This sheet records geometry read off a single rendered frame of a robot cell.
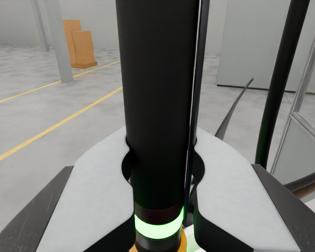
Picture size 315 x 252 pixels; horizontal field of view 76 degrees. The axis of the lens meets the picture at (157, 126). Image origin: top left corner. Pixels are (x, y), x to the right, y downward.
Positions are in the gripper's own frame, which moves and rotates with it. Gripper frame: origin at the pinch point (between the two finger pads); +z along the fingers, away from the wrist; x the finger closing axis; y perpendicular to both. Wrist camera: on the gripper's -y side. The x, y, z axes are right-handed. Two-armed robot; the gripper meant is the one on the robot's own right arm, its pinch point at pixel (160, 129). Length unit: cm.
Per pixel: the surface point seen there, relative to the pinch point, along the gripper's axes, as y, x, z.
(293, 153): 69, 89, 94
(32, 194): 147, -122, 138
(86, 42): 64, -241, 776
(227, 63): 89, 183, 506
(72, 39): 53, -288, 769
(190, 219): 25.6, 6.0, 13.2
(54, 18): -12, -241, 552
